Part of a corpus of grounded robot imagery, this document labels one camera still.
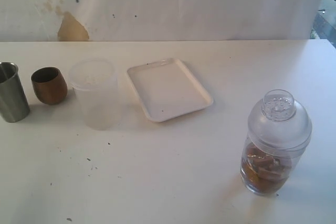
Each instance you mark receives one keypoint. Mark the clear dome shaker lid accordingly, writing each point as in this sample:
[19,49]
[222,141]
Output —
[279,122]

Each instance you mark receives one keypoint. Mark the brown wooden cubes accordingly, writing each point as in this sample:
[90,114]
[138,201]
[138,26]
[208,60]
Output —
[263,173]

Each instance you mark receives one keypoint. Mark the brown wooden cup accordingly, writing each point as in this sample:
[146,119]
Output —
[49,85]

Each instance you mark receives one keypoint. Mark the clear plastic shaker cup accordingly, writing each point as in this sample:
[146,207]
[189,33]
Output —
[279,147]

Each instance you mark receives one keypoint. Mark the stainless steel cup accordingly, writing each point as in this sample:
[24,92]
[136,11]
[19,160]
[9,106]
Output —
[14,105]

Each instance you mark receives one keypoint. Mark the white rectangular tray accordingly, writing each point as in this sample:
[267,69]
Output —
[167,89]

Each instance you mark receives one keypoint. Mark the translucent plastic container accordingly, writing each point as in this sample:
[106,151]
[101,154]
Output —
[95,84]

